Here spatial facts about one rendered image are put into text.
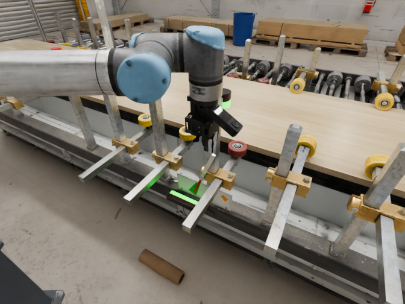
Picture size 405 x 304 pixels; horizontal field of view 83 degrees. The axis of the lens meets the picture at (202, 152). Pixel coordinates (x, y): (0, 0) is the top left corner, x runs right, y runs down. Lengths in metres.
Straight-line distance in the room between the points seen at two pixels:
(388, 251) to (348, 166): 0.39
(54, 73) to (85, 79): 0.05
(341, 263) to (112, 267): 1.30
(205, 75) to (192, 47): 0.07
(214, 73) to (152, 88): 0.19
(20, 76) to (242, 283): 1.46
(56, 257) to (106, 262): 0.34
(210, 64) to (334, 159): 0.67
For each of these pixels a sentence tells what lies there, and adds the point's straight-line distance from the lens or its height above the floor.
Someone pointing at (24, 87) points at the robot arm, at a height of 1.31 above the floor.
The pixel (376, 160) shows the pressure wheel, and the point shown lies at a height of 0.97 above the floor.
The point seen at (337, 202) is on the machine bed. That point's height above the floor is 0.74.
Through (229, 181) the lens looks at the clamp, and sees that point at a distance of 0.86.
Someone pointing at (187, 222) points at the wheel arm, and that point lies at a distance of 0.75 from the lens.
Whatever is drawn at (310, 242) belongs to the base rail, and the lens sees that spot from 0.98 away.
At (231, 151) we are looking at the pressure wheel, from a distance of 0.95.
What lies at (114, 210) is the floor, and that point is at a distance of 1.99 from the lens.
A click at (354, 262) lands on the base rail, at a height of 0.70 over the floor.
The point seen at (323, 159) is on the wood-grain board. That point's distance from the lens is 1.02.
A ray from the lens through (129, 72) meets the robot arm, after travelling 0.44.
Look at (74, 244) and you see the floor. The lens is 1.92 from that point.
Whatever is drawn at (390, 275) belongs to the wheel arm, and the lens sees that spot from 0.70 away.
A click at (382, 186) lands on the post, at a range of 0.75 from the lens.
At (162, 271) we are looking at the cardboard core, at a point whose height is 0.07.
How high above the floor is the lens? 1.48
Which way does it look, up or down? 38 degrees down
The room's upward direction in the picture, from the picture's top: straight up
